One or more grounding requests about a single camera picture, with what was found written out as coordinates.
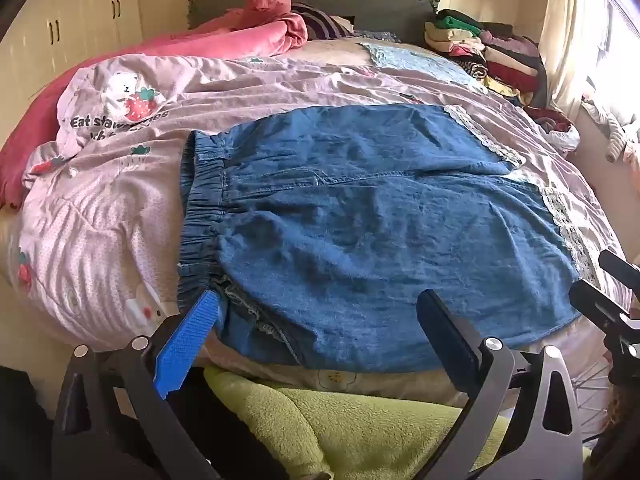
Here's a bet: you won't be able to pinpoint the magenta fleece blanket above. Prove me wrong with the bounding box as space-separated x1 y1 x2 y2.
0 27 281 211

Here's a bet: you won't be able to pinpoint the light blue lace cloth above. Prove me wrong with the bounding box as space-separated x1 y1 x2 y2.
362 40 482 84

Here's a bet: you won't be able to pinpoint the red and white garment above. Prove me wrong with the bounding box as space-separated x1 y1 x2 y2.
531 106 582 154

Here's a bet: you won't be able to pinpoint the pile of folded clothes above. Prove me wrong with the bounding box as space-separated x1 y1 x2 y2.
423 7 552 109

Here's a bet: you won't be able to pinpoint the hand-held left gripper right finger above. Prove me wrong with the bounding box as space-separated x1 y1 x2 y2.
416 288 584 480

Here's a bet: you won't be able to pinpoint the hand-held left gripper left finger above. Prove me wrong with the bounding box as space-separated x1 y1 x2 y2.
52 289 222 480

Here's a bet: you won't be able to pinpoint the cream wardrobe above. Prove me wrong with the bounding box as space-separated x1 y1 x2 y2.
0 0 147 98

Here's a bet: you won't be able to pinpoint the blue denim pants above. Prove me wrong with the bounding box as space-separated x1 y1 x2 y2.
176 102 599 374

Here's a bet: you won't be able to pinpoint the salmon pink quilt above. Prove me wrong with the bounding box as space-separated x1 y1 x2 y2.
187 0 309 57

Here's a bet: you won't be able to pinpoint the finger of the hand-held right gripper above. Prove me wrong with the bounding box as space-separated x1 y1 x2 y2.
598 248 640 287
569 278 632 329

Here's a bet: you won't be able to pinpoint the purple striped garment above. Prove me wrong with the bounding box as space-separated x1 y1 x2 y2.
290 2 357 42

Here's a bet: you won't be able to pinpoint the black garment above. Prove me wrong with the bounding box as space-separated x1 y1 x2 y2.
0 364 57 480

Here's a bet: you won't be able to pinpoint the grey white garment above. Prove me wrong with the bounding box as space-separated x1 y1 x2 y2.
579 94 640 167

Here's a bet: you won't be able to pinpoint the pink printed duvet cover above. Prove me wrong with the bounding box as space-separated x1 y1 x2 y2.
17 35 637 376

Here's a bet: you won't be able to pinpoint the cream curtain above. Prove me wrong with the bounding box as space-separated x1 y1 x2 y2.
541 0 617 122

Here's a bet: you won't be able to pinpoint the green fleece robe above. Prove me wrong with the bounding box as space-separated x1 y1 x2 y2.
202 364 512 480

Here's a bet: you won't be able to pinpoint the bright window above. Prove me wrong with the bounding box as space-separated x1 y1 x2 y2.
590 0 640 111

